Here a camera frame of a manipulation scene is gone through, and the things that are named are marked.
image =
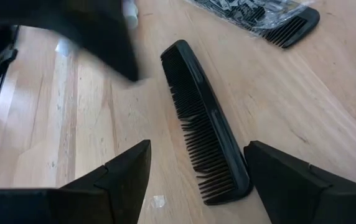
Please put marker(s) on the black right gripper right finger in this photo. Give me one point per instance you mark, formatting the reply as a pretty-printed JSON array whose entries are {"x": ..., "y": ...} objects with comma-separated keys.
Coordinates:
[{"x": 305, "y": 199}]

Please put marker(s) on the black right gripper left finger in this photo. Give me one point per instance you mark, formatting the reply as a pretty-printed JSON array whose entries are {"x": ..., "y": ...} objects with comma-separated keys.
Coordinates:
[{"x": 109, "y": 199}]

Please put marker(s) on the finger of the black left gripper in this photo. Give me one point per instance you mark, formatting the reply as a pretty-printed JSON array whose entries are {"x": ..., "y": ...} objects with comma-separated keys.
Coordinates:
[{"x": 109, "y": 37}]

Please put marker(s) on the bare black comb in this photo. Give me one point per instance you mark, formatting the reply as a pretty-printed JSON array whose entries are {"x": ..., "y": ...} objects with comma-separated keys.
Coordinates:
[{"x": 217, "y": 124}]

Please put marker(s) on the plastic-wrapped black comb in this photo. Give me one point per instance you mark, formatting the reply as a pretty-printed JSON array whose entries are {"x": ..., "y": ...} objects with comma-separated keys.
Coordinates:
[{"x": 296, "y": 28}]

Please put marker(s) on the small clear plastic scrap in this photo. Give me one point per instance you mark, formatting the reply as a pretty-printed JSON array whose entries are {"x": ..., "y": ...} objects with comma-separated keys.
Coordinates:
[{"x": 157, "y": 201}]

